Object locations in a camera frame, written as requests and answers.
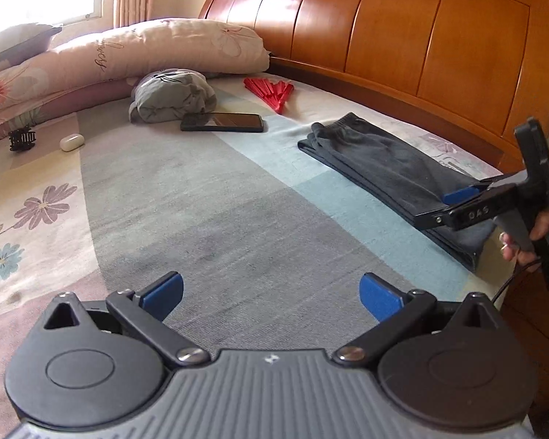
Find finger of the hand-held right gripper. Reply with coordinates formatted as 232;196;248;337
414;208;453;232
441;182;492;205

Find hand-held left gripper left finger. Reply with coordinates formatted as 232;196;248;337
40;271;210;367

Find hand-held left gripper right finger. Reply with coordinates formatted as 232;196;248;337
334;273;508;367

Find dark grey pants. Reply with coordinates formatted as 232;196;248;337
297;112;497;273

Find person's right hand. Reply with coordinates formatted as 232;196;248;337
498;190;549;266

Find wooden bed headboard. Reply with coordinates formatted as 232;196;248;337
197;0;549;175

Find black smartphone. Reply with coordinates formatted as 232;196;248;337
180;112;265;133

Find crumpled grey cloth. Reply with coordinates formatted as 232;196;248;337
128;68;218;124

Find red folding fan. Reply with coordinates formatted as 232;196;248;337
243;78;296;115

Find black hair claw clip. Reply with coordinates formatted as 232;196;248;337
8;127;38;153

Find pink floral folded quilt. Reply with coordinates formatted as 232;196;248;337
0;17;270;151

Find grey floral pillow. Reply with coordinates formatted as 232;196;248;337
0;23;64;67

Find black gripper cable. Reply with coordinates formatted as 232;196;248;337
490;210;549;305

